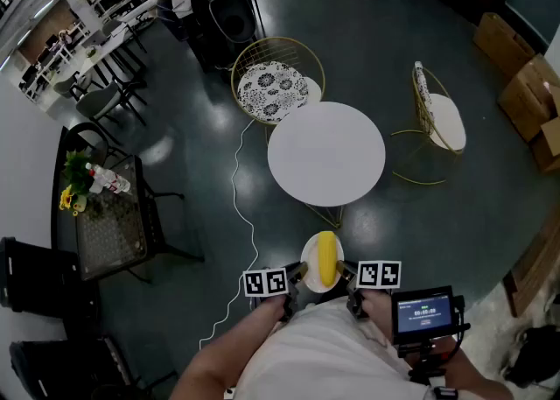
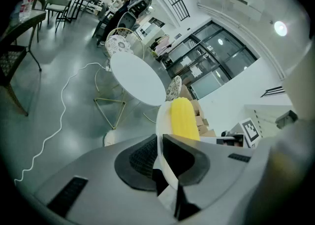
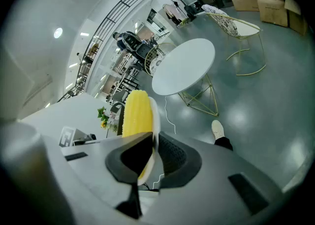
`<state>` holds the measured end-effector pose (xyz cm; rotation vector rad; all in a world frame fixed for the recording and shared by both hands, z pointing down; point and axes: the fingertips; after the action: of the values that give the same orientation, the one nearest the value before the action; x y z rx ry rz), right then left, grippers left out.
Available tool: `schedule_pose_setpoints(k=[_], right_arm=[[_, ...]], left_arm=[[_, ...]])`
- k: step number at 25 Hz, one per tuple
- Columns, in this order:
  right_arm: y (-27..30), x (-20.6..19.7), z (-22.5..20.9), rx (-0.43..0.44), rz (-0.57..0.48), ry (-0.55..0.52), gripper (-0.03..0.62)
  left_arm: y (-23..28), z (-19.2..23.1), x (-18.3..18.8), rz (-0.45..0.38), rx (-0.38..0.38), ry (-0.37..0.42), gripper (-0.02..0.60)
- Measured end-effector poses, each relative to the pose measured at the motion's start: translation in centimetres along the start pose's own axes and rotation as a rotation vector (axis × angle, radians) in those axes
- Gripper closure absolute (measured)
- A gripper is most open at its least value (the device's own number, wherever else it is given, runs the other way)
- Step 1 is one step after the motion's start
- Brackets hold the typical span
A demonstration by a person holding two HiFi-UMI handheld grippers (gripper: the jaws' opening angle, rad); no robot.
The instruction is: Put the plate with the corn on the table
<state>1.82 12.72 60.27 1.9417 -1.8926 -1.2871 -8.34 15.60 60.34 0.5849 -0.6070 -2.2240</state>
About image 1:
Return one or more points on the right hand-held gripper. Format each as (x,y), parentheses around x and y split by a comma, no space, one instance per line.
(379,275)

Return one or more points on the sunflower bouquet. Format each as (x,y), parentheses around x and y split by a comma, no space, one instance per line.
(78,170)

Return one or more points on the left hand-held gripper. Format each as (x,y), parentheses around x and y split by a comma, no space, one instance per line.
(266,282)

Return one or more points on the wooden platform edge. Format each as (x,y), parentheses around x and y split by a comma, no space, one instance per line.
(536,271)

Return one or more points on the grey shell chair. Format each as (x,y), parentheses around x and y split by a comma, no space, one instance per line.
(234,17)

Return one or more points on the person's right forearm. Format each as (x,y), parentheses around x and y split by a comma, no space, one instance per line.
(378,310)

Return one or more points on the round white table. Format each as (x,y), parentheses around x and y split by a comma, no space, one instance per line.
(326,153)

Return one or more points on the black glass-top side table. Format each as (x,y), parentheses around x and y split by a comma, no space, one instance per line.
(111,236)

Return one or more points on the yellow banana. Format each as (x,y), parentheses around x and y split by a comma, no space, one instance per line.
(327,258)

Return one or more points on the black plastic crate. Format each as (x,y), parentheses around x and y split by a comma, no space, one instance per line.
(39,275)
(70,367)

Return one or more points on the black screen device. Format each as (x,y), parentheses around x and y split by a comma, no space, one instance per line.
(422,315)

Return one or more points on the person's left forearm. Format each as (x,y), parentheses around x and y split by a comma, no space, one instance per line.
(219,359)

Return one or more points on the person's white shirt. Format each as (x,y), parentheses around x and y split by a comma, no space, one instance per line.
(324,354)

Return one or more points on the grey upholstered chair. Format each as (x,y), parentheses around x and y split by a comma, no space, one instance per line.
(102,98)

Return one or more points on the clear plastic water bottle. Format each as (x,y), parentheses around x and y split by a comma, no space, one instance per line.
(111,180)

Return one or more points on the round floral cushion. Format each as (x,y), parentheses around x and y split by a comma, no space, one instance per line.
(271,92)
(422,87)

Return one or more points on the white seat cushion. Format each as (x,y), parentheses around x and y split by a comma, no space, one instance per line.
(448,122)
(314,89)

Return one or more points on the black bag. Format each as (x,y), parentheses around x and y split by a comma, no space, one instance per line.
(536,354)

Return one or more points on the long white table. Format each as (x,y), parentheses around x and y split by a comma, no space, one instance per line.
(102,54)

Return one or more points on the white round plate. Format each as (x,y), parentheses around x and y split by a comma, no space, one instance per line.
(310,278)

